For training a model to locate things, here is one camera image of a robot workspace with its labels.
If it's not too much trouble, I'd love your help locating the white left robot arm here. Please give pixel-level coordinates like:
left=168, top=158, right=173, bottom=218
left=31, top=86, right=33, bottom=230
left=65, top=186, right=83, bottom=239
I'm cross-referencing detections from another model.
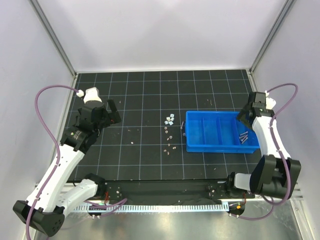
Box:
left=12, top=99, right=121, bottom=237

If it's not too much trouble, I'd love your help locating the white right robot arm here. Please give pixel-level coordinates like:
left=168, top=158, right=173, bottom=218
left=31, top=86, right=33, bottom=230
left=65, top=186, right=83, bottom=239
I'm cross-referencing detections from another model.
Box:
left=227, top=91, right=302, bottom=202

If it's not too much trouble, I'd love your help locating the blue compartment tray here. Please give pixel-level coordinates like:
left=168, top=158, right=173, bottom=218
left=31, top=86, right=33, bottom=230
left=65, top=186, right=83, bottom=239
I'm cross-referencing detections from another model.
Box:
left=184, top=110, right=260, bottom=154

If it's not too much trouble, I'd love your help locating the black grid mat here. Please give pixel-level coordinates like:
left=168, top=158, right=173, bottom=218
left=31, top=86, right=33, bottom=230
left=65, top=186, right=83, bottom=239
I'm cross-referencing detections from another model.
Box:
left=69, top=69, right=261, bottom=181

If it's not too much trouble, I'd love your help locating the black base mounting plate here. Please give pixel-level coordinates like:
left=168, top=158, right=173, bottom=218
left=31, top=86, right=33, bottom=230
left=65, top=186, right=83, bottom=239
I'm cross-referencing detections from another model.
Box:
left=105, top=178, right=255, bottom=206

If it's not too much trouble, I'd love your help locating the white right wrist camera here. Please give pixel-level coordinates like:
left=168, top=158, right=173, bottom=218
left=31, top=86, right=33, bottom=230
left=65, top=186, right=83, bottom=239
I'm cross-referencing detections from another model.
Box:
left=265, top=90, right=277, bottom=110

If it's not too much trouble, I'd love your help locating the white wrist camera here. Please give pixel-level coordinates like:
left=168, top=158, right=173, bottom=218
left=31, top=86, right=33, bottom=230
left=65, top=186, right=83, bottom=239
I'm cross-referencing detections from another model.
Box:
left=76, top=87, right=102, bottom=104
left=265, top=90, right=277, bottom=110

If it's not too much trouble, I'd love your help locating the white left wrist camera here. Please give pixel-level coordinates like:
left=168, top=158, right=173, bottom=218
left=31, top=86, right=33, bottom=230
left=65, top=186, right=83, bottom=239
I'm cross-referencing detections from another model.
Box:
left=76, top=87, right=102, bottom=104

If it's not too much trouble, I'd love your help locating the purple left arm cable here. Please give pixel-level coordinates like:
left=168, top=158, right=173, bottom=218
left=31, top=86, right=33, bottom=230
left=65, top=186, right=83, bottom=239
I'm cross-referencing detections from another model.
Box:
left=24, top=84, right=80, bottom=240

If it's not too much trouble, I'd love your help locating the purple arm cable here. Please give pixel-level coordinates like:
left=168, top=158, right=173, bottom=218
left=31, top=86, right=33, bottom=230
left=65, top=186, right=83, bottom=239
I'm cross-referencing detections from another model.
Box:
left=236, top=83, right=300, bottom=221
left=24, top=84, right=80, bottom=240

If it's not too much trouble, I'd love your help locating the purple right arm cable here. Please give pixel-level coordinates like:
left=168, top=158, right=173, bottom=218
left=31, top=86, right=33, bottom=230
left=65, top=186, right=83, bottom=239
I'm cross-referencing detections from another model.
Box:
left=236, top=83, right=300, bottom=221

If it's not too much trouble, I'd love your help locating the white slotted cable duct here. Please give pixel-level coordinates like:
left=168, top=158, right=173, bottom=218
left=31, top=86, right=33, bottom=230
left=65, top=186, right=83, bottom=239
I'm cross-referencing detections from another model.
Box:
left=73, top=202, right=229, bottom=214

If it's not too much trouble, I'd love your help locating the right aluminium frame post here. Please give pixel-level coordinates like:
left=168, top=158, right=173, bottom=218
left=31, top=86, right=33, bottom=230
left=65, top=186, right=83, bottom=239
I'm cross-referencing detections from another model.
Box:
left=249, top=0, right=296, bottom=74

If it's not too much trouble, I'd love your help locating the aluminium frame post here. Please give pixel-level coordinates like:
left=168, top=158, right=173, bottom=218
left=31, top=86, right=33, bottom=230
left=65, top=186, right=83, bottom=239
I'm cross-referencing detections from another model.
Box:
left=249, top=0, right=296, bottom=74
left=28, top=0, right=77, bottom=78

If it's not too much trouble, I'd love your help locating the left aluminium frame post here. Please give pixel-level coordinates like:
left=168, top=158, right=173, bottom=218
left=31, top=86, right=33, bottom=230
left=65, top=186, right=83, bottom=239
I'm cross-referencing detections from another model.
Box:
left=28, top=0, right=77, bottom=78

